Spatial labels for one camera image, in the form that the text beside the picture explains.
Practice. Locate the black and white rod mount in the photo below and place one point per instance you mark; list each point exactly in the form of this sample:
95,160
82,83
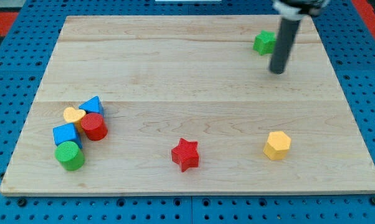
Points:
295,10

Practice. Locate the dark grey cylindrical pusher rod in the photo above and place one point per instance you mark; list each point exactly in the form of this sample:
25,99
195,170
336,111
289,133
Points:
286,36

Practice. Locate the green star block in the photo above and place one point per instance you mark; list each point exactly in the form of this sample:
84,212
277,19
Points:
264,42

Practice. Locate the red star block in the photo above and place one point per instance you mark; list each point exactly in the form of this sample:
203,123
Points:
185,154

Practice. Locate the yellow hexagon block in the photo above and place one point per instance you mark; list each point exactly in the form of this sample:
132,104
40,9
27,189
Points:
277,145

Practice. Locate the light wooden board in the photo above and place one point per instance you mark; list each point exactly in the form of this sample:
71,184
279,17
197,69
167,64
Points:
163,78

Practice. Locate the blue triangle block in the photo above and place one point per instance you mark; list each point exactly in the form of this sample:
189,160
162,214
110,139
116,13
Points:
93,105

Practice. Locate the red cylinder block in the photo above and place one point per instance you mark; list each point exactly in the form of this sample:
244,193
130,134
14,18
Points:
94,126

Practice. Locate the yellow heart block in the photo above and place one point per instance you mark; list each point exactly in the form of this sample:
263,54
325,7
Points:
74,116

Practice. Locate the blue cube block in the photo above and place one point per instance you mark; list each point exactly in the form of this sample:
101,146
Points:
66,132

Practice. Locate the green cylinder block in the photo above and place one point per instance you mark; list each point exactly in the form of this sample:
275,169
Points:
69,155

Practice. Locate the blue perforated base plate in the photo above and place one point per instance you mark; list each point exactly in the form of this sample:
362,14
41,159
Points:
28,32

